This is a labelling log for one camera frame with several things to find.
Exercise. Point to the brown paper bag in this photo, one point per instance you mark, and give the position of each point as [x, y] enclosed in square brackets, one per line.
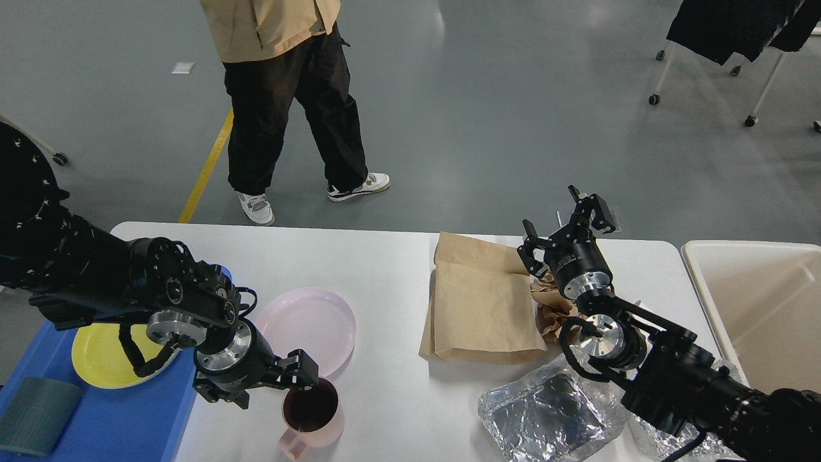
[481, 309]

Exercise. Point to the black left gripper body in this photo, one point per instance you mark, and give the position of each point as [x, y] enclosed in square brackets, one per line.
[243, 364]

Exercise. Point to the white wheeled frame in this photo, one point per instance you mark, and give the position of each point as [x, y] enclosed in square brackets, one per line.
[57, 155]

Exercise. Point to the yellow plate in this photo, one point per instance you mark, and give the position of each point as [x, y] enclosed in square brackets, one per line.
[99, 359]

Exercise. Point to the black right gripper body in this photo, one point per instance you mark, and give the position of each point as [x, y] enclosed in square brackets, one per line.
[578, 268]

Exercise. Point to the pink plate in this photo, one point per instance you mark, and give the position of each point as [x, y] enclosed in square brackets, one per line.
[315, 320]

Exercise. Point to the blue plastic tray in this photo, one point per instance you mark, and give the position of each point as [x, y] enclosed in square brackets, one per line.
[139, 423]

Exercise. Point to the pink mug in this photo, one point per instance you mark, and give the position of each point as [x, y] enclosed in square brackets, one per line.
[314, 419]

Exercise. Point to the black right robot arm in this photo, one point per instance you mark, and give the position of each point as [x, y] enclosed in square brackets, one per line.
[668, 381]

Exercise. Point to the green sponge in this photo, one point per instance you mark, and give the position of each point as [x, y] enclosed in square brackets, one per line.
[37, 416]

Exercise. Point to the beige plastic bin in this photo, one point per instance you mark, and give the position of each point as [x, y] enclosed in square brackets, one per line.
[762, 300]

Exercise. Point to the crumpled brown paper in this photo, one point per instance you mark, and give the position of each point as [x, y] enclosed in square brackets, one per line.
[552, 309]

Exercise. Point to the rack with black clothes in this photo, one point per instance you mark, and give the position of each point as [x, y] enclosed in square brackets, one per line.
[717, 30]

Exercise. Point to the crumpled aluminium foil tray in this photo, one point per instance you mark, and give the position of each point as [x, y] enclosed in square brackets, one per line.
[552, 414]

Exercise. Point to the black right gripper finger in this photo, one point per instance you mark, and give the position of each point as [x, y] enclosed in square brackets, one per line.
[530, 244]
[591, 217]

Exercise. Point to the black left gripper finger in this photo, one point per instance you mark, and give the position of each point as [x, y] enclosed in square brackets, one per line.
[296, 371]
[212, 393]

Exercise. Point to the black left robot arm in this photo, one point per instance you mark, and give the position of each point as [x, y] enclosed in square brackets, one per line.
[161, 297]

